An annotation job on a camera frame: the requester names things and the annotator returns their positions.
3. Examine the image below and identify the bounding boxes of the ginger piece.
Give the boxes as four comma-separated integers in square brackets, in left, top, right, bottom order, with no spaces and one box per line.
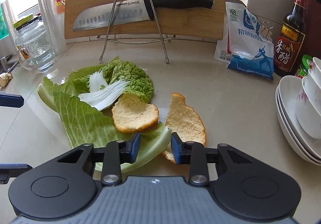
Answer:
[0,72,13,89]

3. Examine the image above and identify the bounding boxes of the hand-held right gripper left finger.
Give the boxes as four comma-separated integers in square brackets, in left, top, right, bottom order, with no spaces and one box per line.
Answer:
[56,132,141,186]

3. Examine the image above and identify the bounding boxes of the floral white bowl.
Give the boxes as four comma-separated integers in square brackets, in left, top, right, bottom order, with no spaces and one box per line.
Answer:
[302,69,321,105]
[295,76,321,139]
[311,57,321,82]

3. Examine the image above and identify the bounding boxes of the stack of clear plastic cups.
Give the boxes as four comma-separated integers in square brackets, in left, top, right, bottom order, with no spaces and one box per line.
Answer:
[34,0,67,55]

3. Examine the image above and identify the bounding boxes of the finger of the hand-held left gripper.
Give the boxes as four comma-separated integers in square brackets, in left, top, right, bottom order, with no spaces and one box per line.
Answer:
[0,162,34,182]
[0,92,25,108]

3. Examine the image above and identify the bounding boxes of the steel wire rack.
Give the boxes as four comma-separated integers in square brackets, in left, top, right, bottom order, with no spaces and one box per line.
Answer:
[97,0,176,64]

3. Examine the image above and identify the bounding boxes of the blue white salt bag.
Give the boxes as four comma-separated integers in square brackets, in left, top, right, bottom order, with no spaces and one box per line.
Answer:
[225,0,275,81]

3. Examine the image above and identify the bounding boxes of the glass jar with handle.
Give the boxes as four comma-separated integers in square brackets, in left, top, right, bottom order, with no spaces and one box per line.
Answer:
[14,14,57,73]

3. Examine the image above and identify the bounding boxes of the dark vinegar bottle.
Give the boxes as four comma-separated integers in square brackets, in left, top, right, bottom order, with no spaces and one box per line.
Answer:
[274,0,309,77]

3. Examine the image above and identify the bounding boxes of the dark red knife block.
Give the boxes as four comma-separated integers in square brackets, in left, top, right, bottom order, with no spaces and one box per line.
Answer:
[301,0,321,64]

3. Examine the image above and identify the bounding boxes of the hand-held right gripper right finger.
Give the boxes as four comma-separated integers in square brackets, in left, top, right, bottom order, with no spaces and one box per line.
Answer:
[171,132,254,186]

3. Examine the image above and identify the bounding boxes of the long orange peel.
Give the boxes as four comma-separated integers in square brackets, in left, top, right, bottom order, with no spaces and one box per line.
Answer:
[162,93,207,164]

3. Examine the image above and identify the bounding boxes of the green lidded jar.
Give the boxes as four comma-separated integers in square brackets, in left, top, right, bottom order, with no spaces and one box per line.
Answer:
[295,54,314,79]

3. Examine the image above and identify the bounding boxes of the small white seasoning packet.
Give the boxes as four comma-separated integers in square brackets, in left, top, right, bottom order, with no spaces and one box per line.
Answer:
[214,38,232,63]

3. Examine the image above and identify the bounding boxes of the white deep plate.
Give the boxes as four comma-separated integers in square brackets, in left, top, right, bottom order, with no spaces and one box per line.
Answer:
[276,108,321,166]
[278,75,321,150]
[276,88,321,160]

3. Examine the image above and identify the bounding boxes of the light green cabbage leaf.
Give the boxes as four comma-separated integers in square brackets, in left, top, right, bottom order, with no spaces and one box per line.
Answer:
[37,77,172,173]

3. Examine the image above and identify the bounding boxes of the black handled kitchen knife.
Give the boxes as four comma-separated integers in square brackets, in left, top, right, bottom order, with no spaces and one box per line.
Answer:
[73,0,215,33]

